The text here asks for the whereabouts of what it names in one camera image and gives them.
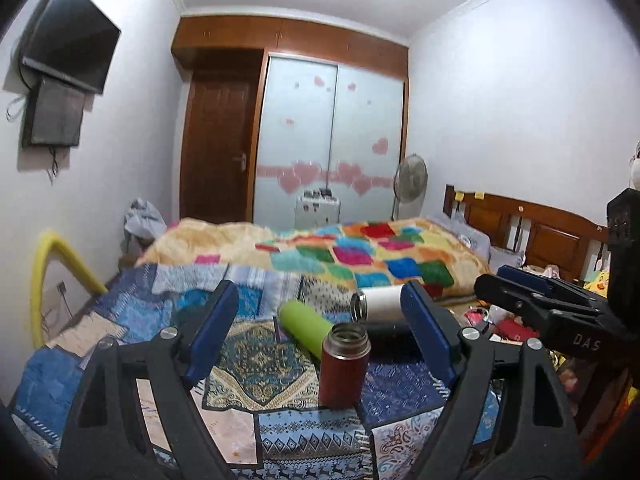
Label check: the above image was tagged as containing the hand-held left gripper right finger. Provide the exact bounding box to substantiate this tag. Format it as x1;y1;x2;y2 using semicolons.
400;280;587;480

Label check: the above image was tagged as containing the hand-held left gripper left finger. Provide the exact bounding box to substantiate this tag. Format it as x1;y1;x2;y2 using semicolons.
57;280;240;480

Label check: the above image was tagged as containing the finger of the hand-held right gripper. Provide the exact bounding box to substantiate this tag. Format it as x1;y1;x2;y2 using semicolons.
496;264;610;307
474;273;622;360

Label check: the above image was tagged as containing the black cup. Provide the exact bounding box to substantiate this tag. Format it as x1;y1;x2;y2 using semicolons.
366;320;416;350

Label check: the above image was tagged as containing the white cup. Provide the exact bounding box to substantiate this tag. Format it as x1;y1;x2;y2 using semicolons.
350;286;407;322

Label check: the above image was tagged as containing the green cup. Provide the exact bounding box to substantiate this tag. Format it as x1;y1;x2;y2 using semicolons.
278;300;334;361

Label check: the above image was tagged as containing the red cup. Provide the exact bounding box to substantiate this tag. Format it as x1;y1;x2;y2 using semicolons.
318;323;371;410

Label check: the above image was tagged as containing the yellow plush toy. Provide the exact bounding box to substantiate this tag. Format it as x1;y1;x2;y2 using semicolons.
582;267;611;293

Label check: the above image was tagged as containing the red bag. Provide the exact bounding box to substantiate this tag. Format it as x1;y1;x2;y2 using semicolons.
492;317;538;343

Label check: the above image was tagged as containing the wooden headboard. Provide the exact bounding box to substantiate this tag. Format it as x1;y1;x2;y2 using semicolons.
442;184;612;281

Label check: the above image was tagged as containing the blue patterned bed cover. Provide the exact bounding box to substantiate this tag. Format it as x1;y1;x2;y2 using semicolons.
10;262;506;480

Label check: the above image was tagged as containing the grey pillow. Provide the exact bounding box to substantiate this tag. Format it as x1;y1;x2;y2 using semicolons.
425;212;493;261

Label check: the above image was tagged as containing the grey clothes pile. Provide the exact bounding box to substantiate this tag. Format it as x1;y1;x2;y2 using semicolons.
122;199;168;256

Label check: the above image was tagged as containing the colourful patchwork quilt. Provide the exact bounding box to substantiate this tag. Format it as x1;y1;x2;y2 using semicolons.
135;217;493;301

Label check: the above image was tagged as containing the standing fan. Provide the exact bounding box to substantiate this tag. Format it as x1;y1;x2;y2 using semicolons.
391;153;429;221

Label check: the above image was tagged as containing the small white cabinet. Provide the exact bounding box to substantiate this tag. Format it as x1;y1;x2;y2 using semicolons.
295;188;342;229

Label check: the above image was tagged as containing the yellow foam tube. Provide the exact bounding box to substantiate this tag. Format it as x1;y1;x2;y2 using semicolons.
30;231;108;350

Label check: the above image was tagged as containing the brown wooden door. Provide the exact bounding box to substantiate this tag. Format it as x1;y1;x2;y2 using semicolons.
180;67;264;224

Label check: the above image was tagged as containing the wooden wardrobe with heart stickers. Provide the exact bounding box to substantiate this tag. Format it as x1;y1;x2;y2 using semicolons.
171;15;411;228

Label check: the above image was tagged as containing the white cable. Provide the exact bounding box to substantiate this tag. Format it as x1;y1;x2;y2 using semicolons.
5;91;31;122

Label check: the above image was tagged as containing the wall-mounted black television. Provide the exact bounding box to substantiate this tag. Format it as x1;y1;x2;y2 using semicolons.
20;0;122;96

